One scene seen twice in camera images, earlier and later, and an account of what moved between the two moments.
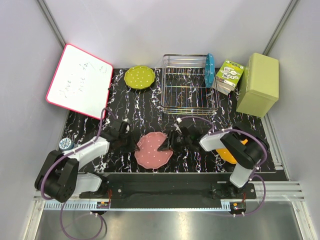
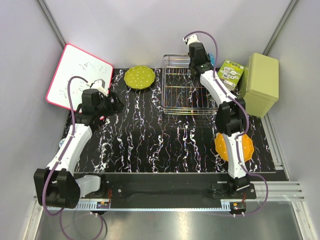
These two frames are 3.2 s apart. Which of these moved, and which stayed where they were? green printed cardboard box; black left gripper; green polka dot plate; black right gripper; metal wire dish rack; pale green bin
Moved: black left gripper; black right gripper
Stayed: metal wire dish rack; pale green bin; green polka dot plate; green printed cardboard box
